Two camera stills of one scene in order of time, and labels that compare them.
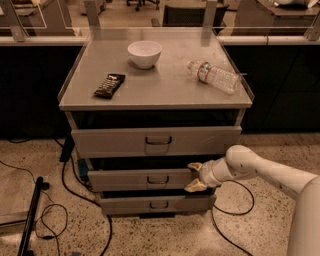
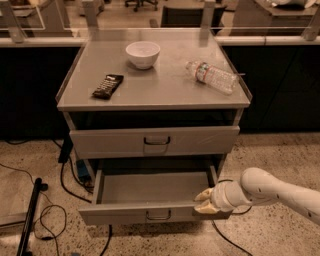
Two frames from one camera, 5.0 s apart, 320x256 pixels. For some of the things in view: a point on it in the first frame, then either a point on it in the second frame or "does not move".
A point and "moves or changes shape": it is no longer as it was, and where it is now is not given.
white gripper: x=206 y=174 → x=219 y=196
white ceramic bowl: x=145 y=54 does not move
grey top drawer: x=157 y=141 does not move
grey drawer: x=139 y=180 moves or changes shape
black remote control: x=110 y=85 does not move
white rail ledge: x=227 y=40 does not move
